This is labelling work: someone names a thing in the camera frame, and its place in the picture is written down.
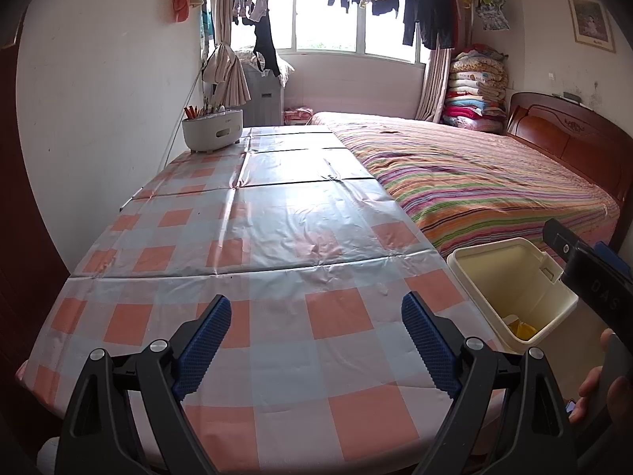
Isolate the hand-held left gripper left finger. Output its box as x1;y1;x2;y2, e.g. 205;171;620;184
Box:
55;294;232;475

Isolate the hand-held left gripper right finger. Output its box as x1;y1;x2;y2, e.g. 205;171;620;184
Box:
402;291;578;475

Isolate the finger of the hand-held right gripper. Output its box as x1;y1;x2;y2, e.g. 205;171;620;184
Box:
542;218;594;283
593;242;633;280

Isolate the cream plastic trash bin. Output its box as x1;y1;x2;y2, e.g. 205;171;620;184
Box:
446;237;579;354

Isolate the yellow cardboard box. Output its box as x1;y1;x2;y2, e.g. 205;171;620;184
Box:
509;319;537;342

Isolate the person's right hand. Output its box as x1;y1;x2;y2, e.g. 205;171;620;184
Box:
569;329;616;424

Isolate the wooden headboard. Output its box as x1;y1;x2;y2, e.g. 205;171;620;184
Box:
503;91;633;219

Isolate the bed with striped sheet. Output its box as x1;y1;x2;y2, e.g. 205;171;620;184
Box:
309;110;621;260

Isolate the stack of folded quilts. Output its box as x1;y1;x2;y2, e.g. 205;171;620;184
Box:
442;44;509;133

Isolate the striped straight curtain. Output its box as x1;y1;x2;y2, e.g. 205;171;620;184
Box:
415;48;450;124

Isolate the white round utensil holder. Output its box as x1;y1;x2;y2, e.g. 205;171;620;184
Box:
182;104;244;153

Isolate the pink stool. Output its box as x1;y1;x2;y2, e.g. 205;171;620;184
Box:
283;106;315;126

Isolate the grey air cooler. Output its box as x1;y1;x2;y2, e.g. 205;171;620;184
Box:
240;62;286;127

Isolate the row of hanging clothes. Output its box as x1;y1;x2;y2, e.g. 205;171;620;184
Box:
297;0;510;50

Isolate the black hanging garment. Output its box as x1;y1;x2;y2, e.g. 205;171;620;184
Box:
253;7;282;77

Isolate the teal hanging cloth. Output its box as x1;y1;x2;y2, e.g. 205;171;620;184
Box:
200;10;213;60

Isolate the small hanging laundry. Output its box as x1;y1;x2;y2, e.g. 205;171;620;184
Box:
231;0;270;28

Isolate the striped tied curtain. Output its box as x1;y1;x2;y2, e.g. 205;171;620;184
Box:
202;0;253;110

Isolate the framed wall picture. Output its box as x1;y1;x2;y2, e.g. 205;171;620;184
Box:
566;0;616;53

